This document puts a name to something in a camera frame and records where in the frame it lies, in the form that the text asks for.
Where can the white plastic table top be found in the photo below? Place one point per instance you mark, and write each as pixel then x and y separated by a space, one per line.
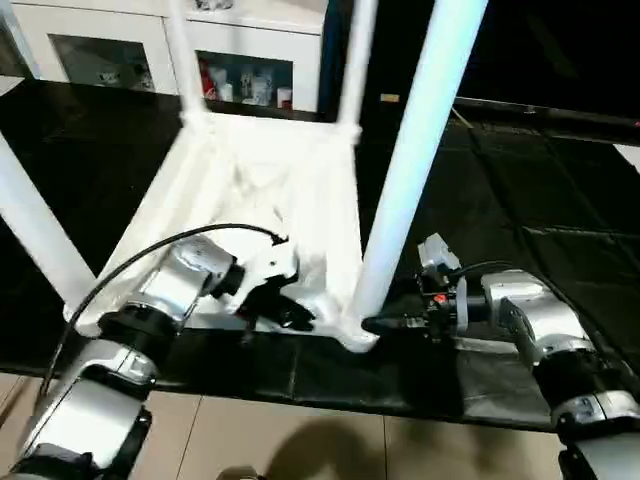
pixel 260 190

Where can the white plastic table leg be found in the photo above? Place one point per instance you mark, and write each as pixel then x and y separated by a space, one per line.
pixel 40 225
pixel 420 150
pixel 186 60
pixel 355 65

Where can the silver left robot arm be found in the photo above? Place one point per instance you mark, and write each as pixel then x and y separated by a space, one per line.
pixel 130 330

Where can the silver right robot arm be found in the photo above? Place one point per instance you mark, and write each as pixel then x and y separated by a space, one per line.
pixel 560 330

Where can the black mat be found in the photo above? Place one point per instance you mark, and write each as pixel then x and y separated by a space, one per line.
pixel 540 220

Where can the black flat monitor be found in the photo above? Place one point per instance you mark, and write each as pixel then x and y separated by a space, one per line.
pixel 550 110

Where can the small brown label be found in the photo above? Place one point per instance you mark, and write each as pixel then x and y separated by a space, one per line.
pixel 389 98

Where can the white flat strip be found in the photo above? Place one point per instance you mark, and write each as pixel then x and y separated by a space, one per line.
pixel 628 158

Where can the black cabinet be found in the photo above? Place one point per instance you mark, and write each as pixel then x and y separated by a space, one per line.
pixel 380 50

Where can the white glass-door cabinet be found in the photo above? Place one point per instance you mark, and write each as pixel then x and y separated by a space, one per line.
pixel 120 50

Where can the grey object on cabinet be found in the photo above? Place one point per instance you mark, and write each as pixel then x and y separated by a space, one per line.
pixel 213 4

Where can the light blue pole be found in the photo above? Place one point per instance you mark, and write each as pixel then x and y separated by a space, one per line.
pixel 20 38

